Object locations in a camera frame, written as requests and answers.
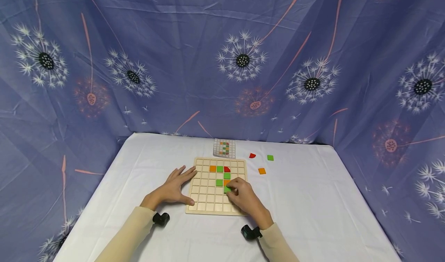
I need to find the printed pattern card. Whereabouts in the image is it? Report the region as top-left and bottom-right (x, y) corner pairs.
(213, 138), (236, 159)

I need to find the person's right forearm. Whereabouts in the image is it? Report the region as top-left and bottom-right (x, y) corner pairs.
(257, 222), (300, 262)

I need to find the person's left hand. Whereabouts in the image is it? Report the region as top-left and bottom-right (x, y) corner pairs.
(144, 165), (198, 211)

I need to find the black wrist band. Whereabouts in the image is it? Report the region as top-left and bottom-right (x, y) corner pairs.
(152, 212), (170, 227)
(241, 225), (264, 242)

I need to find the person's left forearm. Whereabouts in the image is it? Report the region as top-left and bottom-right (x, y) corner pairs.
(94, 206), (158, 262)

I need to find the person's right hand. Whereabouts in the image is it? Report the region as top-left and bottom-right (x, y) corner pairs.
(225, 177), (274, 230)

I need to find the wooden grid board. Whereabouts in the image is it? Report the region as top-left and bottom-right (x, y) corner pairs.
(185, 158), (248, 216)

